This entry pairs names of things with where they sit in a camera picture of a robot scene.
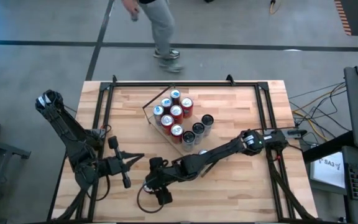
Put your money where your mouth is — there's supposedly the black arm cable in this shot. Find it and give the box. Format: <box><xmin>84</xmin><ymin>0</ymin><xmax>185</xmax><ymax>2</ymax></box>
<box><xmin>135</xmin><ymin>183</ymin><xmax>167</xmax><ymax>215</ymax></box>
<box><xmin>86</xmin><ymin>174</ymin><xmax>111</xmax><ymax>202</ymax></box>

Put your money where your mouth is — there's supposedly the white paper sign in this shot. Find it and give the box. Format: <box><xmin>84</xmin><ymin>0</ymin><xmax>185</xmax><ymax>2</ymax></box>
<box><xmin>309</xmin><ymin>151</ymin><xmax>346</xmax><ymax>190</ymax></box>

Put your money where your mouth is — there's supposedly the tall silver black-top can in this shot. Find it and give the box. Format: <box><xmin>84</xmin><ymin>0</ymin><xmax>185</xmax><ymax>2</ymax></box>
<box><xmin>181</xmin><ymin>130</ymin><xmax>196</xmax><ymax>152</ymax></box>

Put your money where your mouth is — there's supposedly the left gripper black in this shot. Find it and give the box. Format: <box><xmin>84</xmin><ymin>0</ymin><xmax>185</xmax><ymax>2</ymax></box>
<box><xmin>106</xmin><ymin>136</ymin><xmax>145</xmax><ymax>189</ymax></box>

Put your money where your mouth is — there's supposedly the gray metal desk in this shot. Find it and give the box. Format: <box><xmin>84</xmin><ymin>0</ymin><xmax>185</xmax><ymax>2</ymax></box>
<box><xmin>0</xmin><ymin>133</ymin><xmax>32</xmax><ymax>224</ymax></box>

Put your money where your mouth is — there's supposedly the tall white palm print can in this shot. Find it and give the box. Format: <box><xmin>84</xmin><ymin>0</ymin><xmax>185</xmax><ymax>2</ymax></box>
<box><xmin>191</xmin><ymin>122</ymin><xmax>206</xmax><ymax>144</ymax></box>

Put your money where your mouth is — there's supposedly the person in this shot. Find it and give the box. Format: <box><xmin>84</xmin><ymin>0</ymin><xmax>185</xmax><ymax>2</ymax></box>
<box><xmin>121</xmin><ymin>0</ymin><xmax>185</xmax><ymax>74</ymax></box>

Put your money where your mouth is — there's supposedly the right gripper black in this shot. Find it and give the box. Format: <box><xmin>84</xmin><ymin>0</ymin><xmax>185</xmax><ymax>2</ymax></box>
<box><xmin>144</xmin><ymin>157</ymin><xmax>183</xmax><ymax>207</ymax></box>

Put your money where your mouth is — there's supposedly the yellow floor cable with plug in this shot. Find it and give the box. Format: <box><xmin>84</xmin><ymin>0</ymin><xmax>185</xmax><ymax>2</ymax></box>
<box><xmin>268</xmin><ymin>0</ymin><xmax>282</xmax><ymax>16</ymax></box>

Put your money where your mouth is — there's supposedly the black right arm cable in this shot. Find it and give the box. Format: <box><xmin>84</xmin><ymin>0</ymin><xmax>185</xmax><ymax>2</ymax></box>
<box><xmin>135</xmin><ymin>183</ymin><xmax>167</xmax><ymax>215</ymax></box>

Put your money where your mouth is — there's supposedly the blue silver Red Bull can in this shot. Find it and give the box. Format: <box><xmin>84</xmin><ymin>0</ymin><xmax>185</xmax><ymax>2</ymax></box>
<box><xmin>160</xmin><ymin>97</ymin><xmax>173</xmax><ymax>114</ymax></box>
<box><xmin>152</xmin><ymin>105</ymin><xmax>165</xmax><ymax>127</ymax></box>
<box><xmin>169</xmin><ymin>88</ymin><xmax>181</xmax><ymax>105</ymax></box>

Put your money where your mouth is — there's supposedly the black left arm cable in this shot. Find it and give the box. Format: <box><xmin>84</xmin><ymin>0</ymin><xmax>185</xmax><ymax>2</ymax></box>
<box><xmin>86</xmin><ymin>174</ymin><xmax>111</xmax><ymax>202</ymax></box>

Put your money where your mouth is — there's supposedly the red Fanta can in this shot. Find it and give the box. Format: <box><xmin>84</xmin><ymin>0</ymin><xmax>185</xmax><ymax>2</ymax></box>
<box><xmin>180</xmin><ymin>97</ymin><xmax>195</xmax><ymax>119</ymax></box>
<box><xmin>160</xmin><ymin>114</ymin><xmax>175</xmax><ymax>135</ymax></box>
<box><xmin>170</xmin><ymin>105</ymin><xmax>185</xmax><ymax>124</ymax></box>

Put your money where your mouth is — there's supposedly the tall white Celsius can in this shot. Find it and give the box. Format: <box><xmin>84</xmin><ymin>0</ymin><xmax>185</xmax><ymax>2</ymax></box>
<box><xmin>201</xmin><ymin>114</ymin><xmax>214</xmax><ymax>136</ymax></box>

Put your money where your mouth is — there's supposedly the black desk beam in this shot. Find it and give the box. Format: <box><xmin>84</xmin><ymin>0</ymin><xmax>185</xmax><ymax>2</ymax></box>
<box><xmin>301</xmin><ymin>130</ymin><xmax>354</xmax><ymax>163</ymax></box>

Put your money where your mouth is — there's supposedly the black aluminium rig frame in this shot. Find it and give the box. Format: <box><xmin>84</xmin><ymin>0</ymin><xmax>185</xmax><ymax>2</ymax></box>
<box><xmin>47</xmin><ymin>74</ymin><xmax>318</xmax><ymax>223</ymax></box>

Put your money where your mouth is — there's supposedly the black floor cable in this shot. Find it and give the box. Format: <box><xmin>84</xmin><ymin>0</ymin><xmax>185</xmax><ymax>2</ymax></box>
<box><xmin>287</xmin><ymin>81</ymin><xmax>347</xmax><ymax>100</ymax></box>

